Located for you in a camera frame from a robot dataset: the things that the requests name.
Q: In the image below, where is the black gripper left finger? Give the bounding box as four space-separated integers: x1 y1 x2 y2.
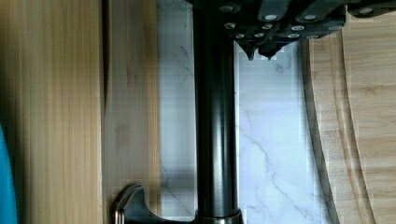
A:
218 0 275 60

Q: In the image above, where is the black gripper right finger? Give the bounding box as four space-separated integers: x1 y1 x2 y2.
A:
258 0 395 59

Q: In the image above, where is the wooden drawer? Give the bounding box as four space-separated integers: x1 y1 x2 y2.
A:
102 0 162 224

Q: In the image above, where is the round wooden cutting board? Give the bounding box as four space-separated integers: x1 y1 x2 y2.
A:
301 13 396 224

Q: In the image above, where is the blue round plate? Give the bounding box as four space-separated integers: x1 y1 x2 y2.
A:
0 128 18 224

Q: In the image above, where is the black drawer handle bar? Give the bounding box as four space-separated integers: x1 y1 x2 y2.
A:
112 8 243 224

